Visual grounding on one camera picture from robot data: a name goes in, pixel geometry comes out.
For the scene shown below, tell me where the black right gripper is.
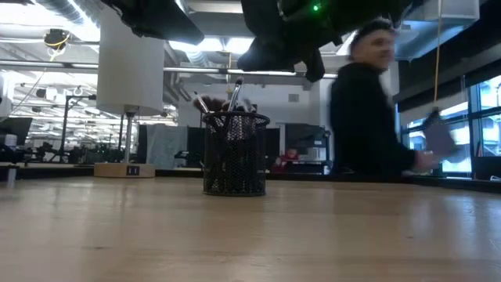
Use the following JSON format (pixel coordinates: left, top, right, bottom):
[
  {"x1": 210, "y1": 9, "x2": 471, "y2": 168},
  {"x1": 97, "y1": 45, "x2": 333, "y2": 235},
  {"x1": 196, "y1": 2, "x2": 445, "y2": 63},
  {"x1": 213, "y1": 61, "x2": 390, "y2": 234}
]
[{"x1": 237, "y1": 0, "x2": 412, "y2": 84}]

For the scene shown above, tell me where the makeup brush Solve print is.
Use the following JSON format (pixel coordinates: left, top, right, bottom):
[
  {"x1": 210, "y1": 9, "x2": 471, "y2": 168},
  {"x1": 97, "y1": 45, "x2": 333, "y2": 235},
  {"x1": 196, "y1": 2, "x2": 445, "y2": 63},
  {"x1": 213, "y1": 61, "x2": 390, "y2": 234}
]
[{"x1": 227, "y1": 76, "x2": 245, "y2": 114}]

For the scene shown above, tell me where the long thin black makeup brush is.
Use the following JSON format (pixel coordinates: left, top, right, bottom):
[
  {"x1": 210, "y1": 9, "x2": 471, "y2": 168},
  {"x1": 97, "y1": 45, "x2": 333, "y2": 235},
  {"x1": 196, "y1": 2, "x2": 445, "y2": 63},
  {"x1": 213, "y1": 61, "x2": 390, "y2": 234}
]
[{"x1": 193, "y1": 91, "x2": 211, "y2": 115}]

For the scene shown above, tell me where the white shade table lamp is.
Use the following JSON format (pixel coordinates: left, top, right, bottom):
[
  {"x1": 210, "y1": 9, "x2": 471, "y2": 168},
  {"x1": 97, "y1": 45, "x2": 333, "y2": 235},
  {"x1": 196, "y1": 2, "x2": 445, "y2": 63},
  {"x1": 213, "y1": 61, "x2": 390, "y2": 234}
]
[{"x1": 93, "y1": 5, "x2": 166, "y2": 179}]

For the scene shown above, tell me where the long ceiling light tube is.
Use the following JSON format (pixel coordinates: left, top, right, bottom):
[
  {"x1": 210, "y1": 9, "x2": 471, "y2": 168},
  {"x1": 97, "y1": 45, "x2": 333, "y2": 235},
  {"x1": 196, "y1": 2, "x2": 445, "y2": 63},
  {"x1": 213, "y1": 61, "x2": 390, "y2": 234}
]
[{"x1": 163, "y1": 65, "x2": 338, "y2": 79}]

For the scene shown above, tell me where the person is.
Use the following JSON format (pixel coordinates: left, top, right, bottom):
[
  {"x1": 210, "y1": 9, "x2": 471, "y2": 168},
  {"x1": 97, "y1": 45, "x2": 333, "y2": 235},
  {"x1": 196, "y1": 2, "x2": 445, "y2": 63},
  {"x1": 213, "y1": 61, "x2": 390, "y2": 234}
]
[
  {"x1": 330, "y1": 17, "x2": 463, "y2": 178},
  {"x1": 273, "y1": 146, "x2": 301, "y2": 174}
]

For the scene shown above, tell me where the yellow-black ceiling device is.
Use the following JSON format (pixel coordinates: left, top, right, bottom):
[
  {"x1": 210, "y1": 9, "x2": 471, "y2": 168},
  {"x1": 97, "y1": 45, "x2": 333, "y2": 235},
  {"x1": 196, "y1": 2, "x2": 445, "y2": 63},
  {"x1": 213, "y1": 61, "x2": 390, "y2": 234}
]
[{"x1": 43, "y1": 28, "x2": 72, "y2": 51}]

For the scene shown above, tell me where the grey-green partition cloth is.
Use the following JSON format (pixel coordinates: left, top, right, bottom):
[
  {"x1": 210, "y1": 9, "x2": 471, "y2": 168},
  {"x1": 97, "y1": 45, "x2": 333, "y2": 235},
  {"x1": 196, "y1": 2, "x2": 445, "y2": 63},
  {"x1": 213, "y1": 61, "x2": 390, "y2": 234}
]
[{"x1": 144, "y1": 124, "x2": 189, "y2": 170}]

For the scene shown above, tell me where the black partition panel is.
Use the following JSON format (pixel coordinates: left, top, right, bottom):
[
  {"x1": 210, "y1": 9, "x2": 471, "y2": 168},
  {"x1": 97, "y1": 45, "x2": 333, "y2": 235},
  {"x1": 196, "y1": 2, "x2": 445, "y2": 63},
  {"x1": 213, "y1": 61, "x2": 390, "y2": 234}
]
[{"x1": 186, "y1": 125, "x2": 205, "y2": 168}]

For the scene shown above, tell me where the black tripod stand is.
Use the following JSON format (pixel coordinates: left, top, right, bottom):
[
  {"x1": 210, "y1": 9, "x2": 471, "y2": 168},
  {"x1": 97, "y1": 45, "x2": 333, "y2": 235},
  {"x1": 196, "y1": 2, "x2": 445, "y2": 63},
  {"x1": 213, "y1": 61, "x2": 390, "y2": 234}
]
[{"x1": 58, "y1": 92, "x2": 98, "y2": 164}]

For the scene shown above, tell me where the black mesh pencil cup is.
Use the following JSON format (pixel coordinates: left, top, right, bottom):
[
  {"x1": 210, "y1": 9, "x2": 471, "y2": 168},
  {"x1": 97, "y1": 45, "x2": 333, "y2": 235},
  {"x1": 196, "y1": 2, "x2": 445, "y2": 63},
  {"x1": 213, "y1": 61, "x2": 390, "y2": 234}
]
[{"x1": 201, "y1": 111, "x2": 272, "y2": 197}]

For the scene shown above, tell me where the black background robot equipment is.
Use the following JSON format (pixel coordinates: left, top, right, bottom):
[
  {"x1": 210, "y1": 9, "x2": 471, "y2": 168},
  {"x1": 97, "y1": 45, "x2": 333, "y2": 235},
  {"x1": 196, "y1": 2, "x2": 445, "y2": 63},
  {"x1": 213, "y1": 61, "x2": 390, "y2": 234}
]
[{"x1": 25, "y1": 132, "x2": 122, "y2": 165}]

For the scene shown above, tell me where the person's dark handheld item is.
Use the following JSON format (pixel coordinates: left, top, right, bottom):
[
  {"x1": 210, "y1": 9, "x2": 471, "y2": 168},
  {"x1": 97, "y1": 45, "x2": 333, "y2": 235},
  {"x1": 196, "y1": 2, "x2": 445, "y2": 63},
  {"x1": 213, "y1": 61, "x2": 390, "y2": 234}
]
[{"x1": 424, "y1": 110, "x2": 460, "y2": 157}]

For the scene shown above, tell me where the dark computer monitor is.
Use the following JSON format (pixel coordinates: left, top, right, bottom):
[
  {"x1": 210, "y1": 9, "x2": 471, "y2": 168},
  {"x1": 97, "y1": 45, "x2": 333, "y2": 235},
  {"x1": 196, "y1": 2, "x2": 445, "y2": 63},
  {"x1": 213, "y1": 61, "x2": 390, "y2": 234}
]
[
  {"x1": 471, "y1": 155, "x2": 501, "y2": 181},
  {"x1": 0, "y1": 116, "x2": 34, "y2": 146}
]

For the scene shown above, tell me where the black machine frame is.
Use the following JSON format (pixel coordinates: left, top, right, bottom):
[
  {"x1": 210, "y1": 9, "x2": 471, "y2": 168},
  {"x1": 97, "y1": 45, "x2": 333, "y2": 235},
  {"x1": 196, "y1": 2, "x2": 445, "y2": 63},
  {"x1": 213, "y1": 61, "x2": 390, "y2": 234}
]
[{"x1": 284, "y1": 123, "x2": 333, "y2": 175}]

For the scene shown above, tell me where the yellow hanging cord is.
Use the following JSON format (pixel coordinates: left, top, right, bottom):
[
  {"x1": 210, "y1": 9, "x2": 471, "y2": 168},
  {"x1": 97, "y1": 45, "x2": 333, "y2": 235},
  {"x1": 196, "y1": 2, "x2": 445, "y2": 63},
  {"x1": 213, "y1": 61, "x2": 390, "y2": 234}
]
[{"x1": 432, "y1": 0, "x2": 443, "y2": 113}]

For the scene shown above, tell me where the black table edge rail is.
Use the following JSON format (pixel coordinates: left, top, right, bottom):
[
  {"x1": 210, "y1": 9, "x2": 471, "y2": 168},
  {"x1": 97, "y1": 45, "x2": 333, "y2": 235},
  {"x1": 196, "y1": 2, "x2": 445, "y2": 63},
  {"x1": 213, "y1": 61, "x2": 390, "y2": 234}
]
[{"x1": 0, "y1": 162, "x2": 501, "y2": 193}]

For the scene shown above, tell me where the grey metal post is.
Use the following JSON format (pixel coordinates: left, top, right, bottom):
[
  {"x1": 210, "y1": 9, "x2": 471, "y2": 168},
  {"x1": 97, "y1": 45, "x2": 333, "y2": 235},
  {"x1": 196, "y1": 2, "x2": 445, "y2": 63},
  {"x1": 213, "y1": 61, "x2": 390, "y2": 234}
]
[{"x1": 6, "y1": 165, "x2": 18, "y2": 190}]

